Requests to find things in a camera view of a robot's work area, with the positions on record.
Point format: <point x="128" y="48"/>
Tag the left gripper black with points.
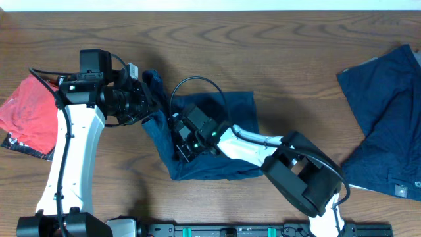
<point x="143" y="97"/>

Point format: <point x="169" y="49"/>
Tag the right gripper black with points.
<point x="180" y="147"/>

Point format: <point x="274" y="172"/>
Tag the navy blue shorts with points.
<point x="226" y="108"/>

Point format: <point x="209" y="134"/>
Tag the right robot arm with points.
<point x="304" y="175"/>

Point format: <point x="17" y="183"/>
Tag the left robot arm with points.
<point x="66" y="206"/>

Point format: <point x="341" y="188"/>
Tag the red folded t-shirt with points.
<point x="28" y="113"/>

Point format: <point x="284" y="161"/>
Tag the black white patterned folded garment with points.
<point x="23" y="148"/>

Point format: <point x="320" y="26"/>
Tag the pile of navy garments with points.
<point x="384" y="96"/>

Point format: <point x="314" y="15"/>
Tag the black mounting rail base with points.
<point x="227" y="230"/>

